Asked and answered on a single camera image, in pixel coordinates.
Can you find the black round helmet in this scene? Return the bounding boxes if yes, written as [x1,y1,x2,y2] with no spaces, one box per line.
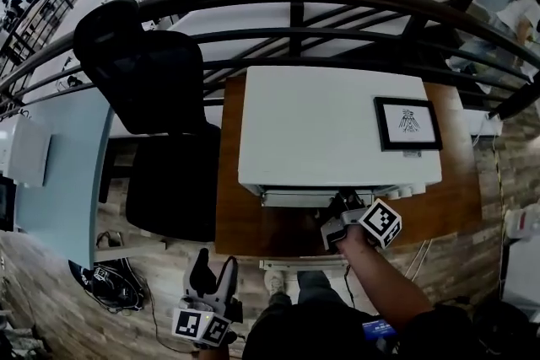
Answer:
[67,260,92,292]

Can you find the black office chair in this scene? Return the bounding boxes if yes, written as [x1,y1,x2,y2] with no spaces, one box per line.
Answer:
[72,0,223,244]

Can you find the brown wooden table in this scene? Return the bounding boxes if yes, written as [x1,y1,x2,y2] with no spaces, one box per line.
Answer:
[213,75,483,259]

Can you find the white microwave oven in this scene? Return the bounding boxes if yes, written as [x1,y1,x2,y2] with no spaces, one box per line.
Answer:
[0,116,54,189]

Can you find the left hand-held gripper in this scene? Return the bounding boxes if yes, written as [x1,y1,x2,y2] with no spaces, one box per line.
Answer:
[171,247,244,349]

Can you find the phone with blue screen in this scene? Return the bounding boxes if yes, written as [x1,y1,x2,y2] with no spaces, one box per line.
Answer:
[361,318,398,341]

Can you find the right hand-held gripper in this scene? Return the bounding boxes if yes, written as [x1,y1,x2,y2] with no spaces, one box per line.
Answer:
[320,197,403,254]

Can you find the person's leg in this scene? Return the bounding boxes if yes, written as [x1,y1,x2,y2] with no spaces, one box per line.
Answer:
[297,269,343,307]
[267,291,293,309]

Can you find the plastic bag with red print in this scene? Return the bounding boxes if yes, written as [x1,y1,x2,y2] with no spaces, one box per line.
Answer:
[504,208,540,242]

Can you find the black framed picture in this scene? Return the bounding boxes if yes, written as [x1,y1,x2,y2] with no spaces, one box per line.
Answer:
[373,95,444,153]

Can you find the light blue desk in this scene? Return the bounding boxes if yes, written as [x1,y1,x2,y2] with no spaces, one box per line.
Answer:
[12,86,166,271]

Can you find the person's left leg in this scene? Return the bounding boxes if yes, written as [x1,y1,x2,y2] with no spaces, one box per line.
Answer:
[267,291,293,309]

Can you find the yellow and black cable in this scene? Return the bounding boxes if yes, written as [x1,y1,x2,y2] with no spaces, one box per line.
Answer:
[491,134,508,296]

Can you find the person's right forearm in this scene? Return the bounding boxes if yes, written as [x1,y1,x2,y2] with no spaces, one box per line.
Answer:
[337,223,436,335]

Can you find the person's left shoe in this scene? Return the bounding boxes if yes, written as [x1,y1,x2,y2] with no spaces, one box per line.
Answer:
[264,270,285,296]

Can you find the thin black floor cable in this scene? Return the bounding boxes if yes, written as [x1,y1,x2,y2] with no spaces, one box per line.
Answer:
[141,277,199,353]

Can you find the white toaster oven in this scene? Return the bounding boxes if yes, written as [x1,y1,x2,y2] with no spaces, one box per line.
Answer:
[237,65,444,271]

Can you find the black equipment with cables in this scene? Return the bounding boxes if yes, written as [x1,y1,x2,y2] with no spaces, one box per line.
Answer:
[90,259,147,314]

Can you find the person's right leg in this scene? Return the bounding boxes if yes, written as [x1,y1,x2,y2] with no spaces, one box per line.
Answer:
[297,269,343,307]

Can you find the white cable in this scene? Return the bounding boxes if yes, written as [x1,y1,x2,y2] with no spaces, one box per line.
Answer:
[404,239,434,280]

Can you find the person's black top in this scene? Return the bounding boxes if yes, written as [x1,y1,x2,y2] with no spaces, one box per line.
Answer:
[243,298,540,360]

